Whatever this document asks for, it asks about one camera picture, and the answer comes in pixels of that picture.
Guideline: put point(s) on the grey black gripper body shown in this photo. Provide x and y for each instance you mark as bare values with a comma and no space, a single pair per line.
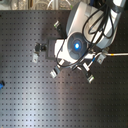
50,48

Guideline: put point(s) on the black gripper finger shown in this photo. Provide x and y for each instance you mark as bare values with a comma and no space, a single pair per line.
39,46
43,50

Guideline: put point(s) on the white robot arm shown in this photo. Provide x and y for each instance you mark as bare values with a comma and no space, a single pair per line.
88,27

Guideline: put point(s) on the silver clip far left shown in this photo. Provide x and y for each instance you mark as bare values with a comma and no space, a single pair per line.
34,58

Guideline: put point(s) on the silver cable clip top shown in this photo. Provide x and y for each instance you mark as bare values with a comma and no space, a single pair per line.
57,26

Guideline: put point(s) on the silver cable clip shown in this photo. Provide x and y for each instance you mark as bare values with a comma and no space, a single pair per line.
57,26
55,71
102,56
85,69

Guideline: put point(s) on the silver cable clip lower left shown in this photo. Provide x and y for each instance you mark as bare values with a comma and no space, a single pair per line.
55,71

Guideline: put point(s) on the silver cable clip lower right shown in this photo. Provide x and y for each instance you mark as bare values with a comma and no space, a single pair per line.
85,69

